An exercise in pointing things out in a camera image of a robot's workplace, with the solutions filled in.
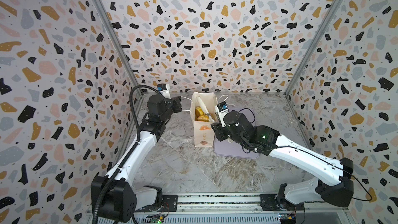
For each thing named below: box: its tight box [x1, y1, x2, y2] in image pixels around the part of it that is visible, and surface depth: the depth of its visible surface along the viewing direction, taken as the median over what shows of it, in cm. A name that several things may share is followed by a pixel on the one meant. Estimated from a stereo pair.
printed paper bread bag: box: [189, 91, 218, 148], surface depth 83 cm
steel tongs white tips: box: [196, 95, 217, 124], surface depth 67 cm
